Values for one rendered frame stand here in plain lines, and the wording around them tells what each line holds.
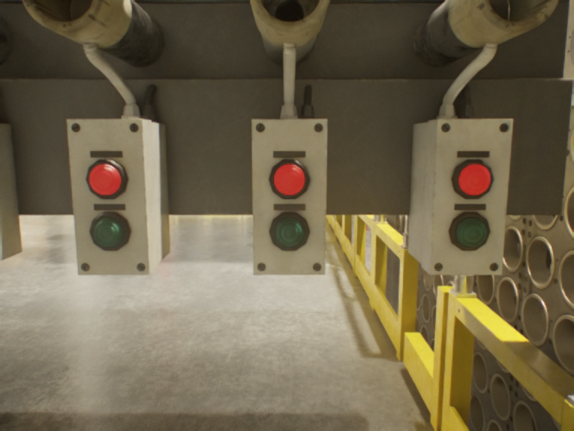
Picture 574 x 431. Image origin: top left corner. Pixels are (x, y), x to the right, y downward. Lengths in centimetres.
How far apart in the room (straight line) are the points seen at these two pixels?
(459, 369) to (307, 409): 45
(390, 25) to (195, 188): 29
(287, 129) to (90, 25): 18
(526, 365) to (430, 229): 45
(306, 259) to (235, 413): 100
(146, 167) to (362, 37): 28
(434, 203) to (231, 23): 30
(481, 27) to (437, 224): 18
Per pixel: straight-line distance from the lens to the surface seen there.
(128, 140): 47
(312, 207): 45
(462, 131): 47
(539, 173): 61
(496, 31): 42
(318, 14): 38
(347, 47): 58
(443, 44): 51
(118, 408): 151
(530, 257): 266
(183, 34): 59
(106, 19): 43
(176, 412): 145
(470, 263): 49
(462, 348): 121
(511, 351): 93
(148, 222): 47
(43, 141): 60
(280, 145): 44
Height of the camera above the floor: 75
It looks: 9 degrees down
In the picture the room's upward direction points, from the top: straight up
